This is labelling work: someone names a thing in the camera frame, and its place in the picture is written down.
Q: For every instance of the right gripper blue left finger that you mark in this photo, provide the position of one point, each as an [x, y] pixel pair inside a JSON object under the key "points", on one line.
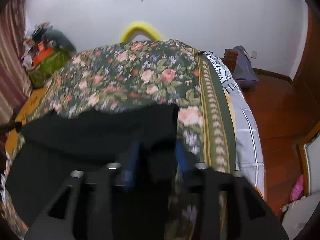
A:
{"points": [[129, 163]]}

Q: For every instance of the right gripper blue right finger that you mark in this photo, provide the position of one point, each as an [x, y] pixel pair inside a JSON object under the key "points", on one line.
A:
{"points": [[186, 162]]}

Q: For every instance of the black elephant print t-shirt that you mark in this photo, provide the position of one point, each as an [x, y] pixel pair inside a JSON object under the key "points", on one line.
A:
{"points": [[66, 180]]}

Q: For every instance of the grey white checked bedsheet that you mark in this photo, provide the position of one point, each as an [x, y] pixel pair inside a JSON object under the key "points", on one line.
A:
{"points": [[249, 156]]}

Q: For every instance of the floral green bed quilt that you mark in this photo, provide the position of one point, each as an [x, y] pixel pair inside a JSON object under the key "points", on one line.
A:
{"points": [[126, 76]]}

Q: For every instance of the purple grey backpack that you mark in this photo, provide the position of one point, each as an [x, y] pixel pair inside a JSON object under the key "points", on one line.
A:
{"points": [[244, 74]]}

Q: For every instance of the pink slipper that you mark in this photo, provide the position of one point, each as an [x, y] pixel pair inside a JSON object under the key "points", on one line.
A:
{"points": [[297, 189]]}

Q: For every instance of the bamboo lap desk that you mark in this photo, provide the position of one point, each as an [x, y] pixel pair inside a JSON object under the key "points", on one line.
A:
{"points": [[29, 106]]}

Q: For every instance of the white sliding wardrobe door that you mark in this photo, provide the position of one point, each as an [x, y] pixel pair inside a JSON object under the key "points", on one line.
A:
{"points": [[309, 154]]}

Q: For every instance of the green fabric storage bin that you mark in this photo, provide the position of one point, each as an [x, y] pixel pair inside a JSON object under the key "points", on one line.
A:
{"points": [[39, 74]]}

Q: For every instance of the brown wooden door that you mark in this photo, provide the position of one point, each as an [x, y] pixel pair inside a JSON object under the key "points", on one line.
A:
{"points": [[306, 80]]}

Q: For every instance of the pink striped curtain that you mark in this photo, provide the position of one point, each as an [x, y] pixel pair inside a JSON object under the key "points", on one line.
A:
{"points": [[15, 83]]}

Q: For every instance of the orange red box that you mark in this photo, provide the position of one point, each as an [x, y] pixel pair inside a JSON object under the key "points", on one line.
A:
{"points": [[41, 53]]}

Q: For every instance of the white wall power socket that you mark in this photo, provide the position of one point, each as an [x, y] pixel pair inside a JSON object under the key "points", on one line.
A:
{"points": [[254, 54]]}

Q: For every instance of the yellow foam bed rail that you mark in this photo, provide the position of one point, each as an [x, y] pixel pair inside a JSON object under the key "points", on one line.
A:
{"points": [[140, 28]]}

